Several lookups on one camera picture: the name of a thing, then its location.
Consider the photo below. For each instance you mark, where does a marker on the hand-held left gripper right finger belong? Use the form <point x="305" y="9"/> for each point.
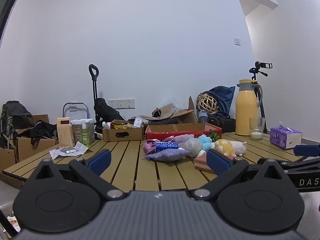
<point x="217" y="161"/>

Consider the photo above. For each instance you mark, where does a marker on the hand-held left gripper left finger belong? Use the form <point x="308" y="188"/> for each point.
<point x="100" y="160"/>

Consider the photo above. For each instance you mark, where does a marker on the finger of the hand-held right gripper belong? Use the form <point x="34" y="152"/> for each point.
<point x="305" y="164"/>
<point x="307" y="150"/>

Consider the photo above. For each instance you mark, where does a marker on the pink sponge block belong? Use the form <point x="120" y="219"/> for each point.
<point x="200" y="162"/>

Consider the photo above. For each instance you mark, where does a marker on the yellow and white plush toy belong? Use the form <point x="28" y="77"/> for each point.
<point x="230" y="148"/>

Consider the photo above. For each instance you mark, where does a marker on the lavender towel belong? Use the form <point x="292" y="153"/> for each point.
<point x="182" y="140"/>

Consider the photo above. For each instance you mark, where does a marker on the red cardboard box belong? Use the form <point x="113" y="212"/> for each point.
<point x="180" y="131"/>

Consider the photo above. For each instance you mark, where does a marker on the pink toy item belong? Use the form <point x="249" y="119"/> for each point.
<point x="149" y="146"/>

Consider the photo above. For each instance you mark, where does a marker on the blue plush toy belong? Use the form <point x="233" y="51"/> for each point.
<point x="205" y="142"/>

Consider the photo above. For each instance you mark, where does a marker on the white paper sheets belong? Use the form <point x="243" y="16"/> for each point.
<point x="81" y="148"/>

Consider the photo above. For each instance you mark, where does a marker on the small brown cardboard box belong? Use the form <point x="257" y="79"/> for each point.
<point x="110" y="135"/>

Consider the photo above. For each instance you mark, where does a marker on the purple tissue box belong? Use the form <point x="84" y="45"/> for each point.
<point x="282" y="137"/>

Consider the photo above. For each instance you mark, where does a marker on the green liquid bottle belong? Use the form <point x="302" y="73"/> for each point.
<point x="85" y="136"/>

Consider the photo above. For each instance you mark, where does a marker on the grey mesh bath sponge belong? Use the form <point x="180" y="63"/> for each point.
<point x="193" y="146"/>

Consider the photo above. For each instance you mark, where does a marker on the silver packet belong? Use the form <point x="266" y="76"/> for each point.
<point x="68" y="150"/>

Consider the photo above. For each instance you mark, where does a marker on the clear grain jar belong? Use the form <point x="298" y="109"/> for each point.
<point x="76" y="132"/>

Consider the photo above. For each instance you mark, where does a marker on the yellow plastic item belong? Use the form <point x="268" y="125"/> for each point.
<point x="123" y="127"/>

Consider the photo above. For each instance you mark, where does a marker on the beige carton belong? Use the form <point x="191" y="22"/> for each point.
<point x="65" y="135"/>

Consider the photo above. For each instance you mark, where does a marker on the blue water bottle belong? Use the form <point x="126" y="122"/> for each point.
<point x="203" y="116"/>

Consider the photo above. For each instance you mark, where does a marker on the glass cup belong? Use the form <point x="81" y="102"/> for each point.
<point x="256" y="135"/>

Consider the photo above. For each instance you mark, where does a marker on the black trolley bag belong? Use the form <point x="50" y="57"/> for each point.
<point x="105" y="110"/>

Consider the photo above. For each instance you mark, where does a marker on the purple sachet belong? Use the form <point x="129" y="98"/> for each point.
<point x="165" y="155"/>

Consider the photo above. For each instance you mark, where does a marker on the white packet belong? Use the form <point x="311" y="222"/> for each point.
<point x="137" y="122"/>

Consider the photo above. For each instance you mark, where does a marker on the large open cardboard box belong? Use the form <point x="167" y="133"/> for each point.
<point x="187" y="116"/>

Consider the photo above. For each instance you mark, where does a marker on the folding stool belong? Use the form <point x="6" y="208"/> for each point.
<point x="74" y="108"/>

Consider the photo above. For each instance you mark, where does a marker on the yellow thermos jug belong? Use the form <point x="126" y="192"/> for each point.
<point x="246" y="110"/>

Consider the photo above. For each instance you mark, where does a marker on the rattan ball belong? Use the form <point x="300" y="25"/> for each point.
<point x="207" y="102"/>

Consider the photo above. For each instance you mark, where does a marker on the black clothing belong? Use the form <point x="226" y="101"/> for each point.
<point x="42" y="130"/>

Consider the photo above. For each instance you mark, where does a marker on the black trolley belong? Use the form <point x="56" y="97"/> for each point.
<point x="95" y="85"/>

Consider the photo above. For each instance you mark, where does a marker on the black tripod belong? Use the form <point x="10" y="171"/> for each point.
<point x="254" y="70"/>

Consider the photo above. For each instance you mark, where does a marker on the dark backpack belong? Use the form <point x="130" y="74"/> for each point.
<point x="15" y="115"/>

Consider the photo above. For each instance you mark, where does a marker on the wall socket plate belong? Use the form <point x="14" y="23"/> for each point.
<point x="121" y="103"/>

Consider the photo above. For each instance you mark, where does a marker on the wall switch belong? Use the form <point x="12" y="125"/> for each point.
<point x="237" y="41"/>

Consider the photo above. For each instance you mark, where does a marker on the dark window frame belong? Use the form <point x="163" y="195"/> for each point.
<point x="6" y="2"/>

